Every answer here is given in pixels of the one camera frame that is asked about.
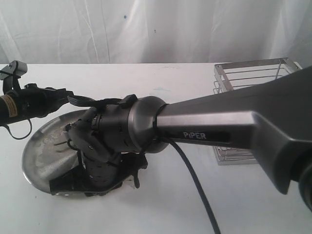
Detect wire metal utensil rack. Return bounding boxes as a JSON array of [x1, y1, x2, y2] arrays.
[[213, 58, 302, 165]]

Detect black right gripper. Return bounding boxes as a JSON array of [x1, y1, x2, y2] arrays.
[[49, 153, 148, 196]]

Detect white backdrop curtain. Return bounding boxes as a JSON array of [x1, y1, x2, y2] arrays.
[[0, 0, 312, 67]]

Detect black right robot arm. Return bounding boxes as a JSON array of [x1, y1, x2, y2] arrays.
[[49, 67, 312, 207]]

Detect round steel plate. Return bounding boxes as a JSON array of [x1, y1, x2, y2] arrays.
[[21, 109, 127, 197]]

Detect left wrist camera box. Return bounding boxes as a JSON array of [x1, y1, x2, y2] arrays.
[[0, 60, 28, 81]]

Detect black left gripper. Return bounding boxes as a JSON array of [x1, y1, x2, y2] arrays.
[[17, 83, 74, 119]]

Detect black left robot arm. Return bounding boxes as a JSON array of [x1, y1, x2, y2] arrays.
[[0, 83, 74, 126]]

